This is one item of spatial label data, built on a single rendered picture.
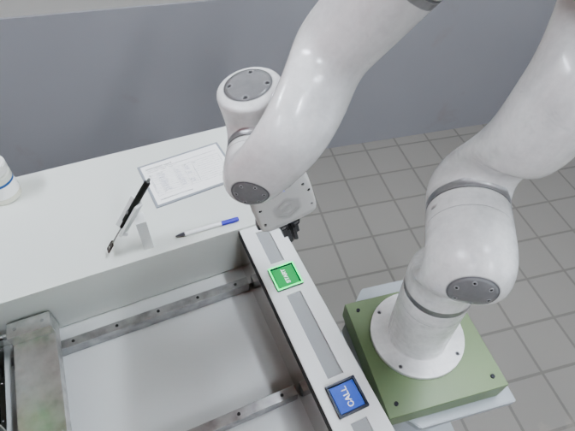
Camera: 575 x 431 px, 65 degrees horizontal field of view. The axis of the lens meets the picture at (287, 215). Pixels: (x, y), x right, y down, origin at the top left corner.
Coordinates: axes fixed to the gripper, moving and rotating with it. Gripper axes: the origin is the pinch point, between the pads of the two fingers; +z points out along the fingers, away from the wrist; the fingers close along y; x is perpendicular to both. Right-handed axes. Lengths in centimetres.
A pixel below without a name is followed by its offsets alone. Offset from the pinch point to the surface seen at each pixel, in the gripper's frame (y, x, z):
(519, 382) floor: 66, -23, 128
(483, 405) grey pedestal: 21, -35, 35
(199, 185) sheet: -12.0, 30.5, 12.4
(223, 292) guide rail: -17.0, 8.2, 23.5
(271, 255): -4.1, 6.4, 15.4
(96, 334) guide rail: -44.0, 8.6, 17.7
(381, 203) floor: 65, 78, 128
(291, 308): -5.4, -6.9, 14.7
